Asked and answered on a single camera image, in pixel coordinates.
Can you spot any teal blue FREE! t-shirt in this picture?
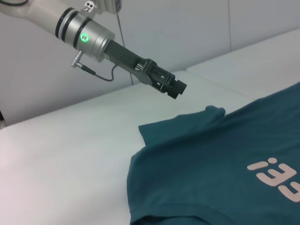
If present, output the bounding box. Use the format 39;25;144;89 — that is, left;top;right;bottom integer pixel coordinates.
126;81;300;225

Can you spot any left gripper cable with plugs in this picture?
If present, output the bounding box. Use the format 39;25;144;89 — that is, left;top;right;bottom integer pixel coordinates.
70;50;117;82

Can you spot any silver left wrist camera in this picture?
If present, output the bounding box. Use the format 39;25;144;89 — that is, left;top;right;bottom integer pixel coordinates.
83;1;97;13

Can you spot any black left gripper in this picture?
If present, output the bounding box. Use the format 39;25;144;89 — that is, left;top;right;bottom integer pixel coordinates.
104;39;188;100

